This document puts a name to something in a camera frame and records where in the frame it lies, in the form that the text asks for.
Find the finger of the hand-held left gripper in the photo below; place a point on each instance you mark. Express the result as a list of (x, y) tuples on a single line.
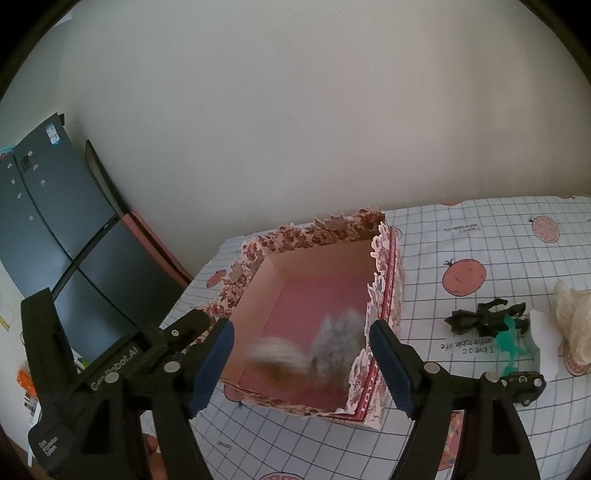
[(194, 323)]

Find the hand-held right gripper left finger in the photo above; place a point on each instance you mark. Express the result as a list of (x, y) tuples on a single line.
[(210, 369)]

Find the pink flat board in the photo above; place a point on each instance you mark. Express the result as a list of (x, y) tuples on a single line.
[(157, 244)]

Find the checked tablecloth covered desktop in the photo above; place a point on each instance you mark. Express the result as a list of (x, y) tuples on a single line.
[(508, 258)]

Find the dark grey refrigerator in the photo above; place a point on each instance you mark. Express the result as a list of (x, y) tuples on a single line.
[(69, 230)]

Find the floral cardboard box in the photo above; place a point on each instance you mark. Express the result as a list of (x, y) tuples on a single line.
[(314, 277)]

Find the white paper sheet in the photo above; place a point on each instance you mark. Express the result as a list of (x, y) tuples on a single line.
[(545, 346)]

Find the black toy figure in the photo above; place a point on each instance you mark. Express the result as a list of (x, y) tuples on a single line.
[(480, 321)]

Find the black flat board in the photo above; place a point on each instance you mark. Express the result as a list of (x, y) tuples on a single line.
[(104, 180)]

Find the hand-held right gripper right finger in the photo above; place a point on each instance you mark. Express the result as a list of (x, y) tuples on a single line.
[(390, 369)]

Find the cream cloth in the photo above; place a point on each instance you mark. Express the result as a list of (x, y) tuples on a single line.
[(575, 318)]

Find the orange object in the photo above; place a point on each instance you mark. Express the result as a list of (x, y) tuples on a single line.
[(25, 383)]

